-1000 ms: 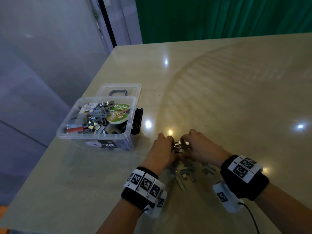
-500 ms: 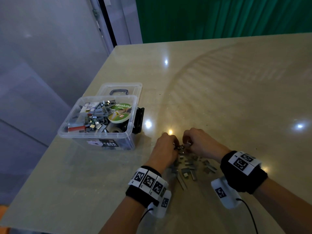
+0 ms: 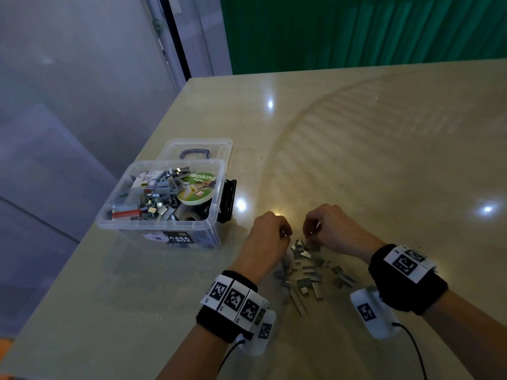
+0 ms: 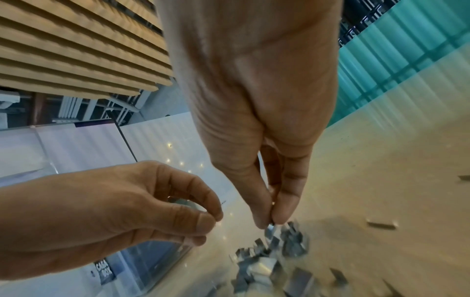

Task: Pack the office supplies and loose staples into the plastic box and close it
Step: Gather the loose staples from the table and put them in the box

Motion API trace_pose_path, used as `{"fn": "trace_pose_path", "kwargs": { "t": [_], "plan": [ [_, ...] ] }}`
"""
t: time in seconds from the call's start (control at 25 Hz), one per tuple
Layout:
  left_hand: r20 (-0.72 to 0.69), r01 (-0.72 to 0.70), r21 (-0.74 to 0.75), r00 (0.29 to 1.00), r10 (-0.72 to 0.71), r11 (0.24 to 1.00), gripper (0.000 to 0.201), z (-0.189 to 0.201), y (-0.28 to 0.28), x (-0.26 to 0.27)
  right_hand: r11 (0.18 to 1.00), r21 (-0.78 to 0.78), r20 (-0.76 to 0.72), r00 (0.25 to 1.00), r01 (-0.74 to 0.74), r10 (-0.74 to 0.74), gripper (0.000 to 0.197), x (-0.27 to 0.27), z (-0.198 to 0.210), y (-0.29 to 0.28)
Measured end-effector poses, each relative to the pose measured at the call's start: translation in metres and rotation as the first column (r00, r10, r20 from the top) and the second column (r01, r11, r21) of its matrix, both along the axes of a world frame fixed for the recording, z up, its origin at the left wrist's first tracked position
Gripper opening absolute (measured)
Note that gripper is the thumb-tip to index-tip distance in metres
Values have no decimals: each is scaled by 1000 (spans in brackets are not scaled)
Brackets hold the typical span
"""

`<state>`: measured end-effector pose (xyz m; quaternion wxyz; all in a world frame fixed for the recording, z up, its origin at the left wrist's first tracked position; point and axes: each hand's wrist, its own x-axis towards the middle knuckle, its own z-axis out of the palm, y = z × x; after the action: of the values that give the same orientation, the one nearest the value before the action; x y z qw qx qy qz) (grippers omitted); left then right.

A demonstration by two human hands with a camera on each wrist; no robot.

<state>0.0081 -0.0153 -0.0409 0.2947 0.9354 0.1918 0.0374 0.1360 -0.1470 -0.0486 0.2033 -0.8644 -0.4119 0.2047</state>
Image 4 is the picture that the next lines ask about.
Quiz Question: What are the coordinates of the transparent storage box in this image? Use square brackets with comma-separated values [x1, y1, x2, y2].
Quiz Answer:
[88, 197, 203, 297]

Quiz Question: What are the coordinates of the green curtain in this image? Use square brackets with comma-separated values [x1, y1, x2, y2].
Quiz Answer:
[329, 0, 470, 128]

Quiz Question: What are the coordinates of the white security camera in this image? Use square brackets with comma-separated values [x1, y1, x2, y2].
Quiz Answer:
[0, 91, 22, 110]

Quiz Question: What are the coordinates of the pile of metal staple strips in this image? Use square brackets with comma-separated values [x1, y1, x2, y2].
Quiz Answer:
[205, 216, 401, 297]

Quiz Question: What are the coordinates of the person's right hand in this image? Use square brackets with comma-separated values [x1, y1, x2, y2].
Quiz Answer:
[155, 0, 345, 230]

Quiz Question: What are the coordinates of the person's left hand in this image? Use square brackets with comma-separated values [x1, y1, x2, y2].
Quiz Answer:
[0, 160, 225, 280]

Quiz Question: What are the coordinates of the black metal railing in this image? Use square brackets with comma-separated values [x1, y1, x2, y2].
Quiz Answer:
[337, 0, 401, 47]

